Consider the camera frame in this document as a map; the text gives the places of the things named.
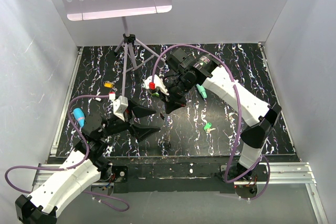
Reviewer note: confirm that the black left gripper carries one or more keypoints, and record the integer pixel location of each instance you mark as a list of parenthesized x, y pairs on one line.
[(140, 132)]

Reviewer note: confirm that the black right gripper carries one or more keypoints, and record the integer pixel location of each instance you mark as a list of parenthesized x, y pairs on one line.
[(171, 103)]

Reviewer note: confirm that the green tagged key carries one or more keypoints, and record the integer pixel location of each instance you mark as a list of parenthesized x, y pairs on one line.
[(208, 127)]

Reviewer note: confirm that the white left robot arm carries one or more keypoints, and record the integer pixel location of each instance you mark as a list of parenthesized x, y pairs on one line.
[(86, 163)]

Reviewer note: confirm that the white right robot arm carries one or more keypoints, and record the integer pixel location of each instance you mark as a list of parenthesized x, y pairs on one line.
[(207, 71)]

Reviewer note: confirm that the green owl toy block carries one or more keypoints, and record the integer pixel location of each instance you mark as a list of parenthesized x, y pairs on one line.
[(155, 93)]

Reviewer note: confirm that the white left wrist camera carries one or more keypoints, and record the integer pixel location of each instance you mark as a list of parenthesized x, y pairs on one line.
[(120, 105)]

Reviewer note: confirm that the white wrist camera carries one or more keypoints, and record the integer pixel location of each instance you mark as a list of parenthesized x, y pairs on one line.
[(154, 83), (120, 105)]

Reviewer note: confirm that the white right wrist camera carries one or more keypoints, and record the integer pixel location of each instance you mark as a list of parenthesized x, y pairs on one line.
[(154, 83)]

